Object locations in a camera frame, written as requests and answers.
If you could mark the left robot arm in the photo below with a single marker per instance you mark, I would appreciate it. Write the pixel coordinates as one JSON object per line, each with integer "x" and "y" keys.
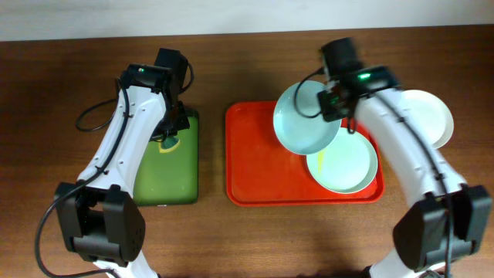
{"x": 98, "y": 217}

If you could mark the white plate top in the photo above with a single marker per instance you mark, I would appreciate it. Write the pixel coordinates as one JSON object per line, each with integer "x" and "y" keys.
{"x": 296, "y": 133}

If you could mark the red plastic tray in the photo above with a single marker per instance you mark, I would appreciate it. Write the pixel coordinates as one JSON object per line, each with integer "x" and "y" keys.
{"x": 261, "y": 172}

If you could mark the green soapy water tray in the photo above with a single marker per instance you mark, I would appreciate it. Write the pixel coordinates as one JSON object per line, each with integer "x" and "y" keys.
{"x": 169, "y": 175}

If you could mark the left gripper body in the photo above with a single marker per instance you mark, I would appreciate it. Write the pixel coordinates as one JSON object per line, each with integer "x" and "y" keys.
{"x": 174, "y": 126}

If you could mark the white plate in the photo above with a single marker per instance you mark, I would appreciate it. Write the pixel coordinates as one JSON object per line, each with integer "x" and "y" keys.
{"x": 431, "y": 114}
{"x": 347, "y": 165}
{"x": 296, "y": 133}

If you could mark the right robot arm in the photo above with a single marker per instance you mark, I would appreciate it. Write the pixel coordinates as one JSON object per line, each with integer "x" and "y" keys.
{"x": 447, "y": 218}

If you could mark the yellow green sponge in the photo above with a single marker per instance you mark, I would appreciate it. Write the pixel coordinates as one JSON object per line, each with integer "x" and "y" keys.
{"x": 168, "y": 144}

